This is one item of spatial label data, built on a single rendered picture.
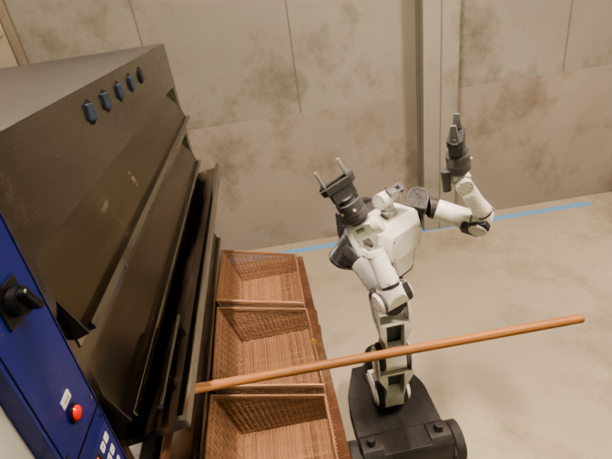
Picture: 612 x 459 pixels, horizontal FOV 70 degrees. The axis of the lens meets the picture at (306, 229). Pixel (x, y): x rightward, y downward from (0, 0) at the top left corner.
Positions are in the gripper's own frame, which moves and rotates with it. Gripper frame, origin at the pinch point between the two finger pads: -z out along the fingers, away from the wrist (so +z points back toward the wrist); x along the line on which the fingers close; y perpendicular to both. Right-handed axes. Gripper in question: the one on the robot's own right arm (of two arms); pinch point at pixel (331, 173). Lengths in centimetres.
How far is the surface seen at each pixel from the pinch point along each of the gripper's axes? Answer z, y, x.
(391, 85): 43, -255, 109
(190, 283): 8, -9, -61
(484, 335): 66, 25, 13
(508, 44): 67, -242, 212
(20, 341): -27, 72, -58
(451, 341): 62, 24, 3
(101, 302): -19, 47, -59
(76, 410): -11, 68, -64
